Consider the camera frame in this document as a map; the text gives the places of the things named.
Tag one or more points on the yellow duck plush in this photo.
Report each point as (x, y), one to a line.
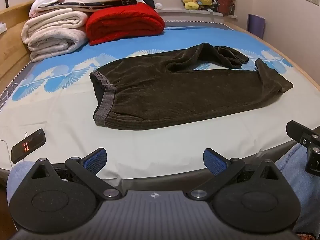
(191, 1)

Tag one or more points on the red folded blanket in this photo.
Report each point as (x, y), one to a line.
(122, 22)

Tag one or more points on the wooden headboard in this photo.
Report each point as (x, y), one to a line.
(10, 45)

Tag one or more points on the dark trimmed folded cloth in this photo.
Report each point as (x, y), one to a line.
(82, 5)

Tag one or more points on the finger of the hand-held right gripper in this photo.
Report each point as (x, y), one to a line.
(303, 132)

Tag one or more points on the purple box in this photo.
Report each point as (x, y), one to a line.
(256, 25)

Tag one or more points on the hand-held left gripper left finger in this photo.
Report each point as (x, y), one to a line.
(95, 160)

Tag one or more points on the dark red plush pillow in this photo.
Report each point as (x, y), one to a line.
(226, 1)

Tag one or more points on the blue and white bed sheet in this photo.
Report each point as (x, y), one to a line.
(62, 120)

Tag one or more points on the person's right leg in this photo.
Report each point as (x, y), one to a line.
(300, 195)

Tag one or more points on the person's leg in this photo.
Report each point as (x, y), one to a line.
(17, 175)
(300, 195)

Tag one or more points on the cream folded blanket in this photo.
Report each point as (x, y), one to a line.
(52, 22)

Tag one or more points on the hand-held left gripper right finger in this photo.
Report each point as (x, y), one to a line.
(214, 161)

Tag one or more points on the person's left leg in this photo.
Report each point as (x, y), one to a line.
(17, 175)

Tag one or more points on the black remote with red display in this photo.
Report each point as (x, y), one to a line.
(28, 147)

